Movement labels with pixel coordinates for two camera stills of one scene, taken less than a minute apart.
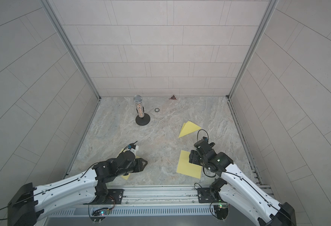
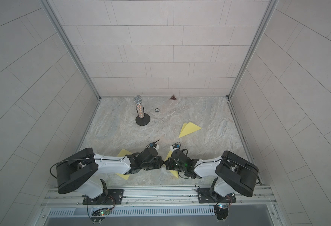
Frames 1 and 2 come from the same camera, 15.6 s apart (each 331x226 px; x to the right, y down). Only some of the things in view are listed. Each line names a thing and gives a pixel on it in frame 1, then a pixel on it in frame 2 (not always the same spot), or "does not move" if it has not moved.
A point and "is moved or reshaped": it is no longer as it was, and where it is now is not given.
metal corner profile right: [271, 7] does not move
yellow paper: [125, 176] does not move
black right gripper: [193, 155] to [169, 161]
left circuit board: [98, 214] does not move
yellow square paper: [188, 127] does not move
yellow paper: [185, 167] is moved or reshaped
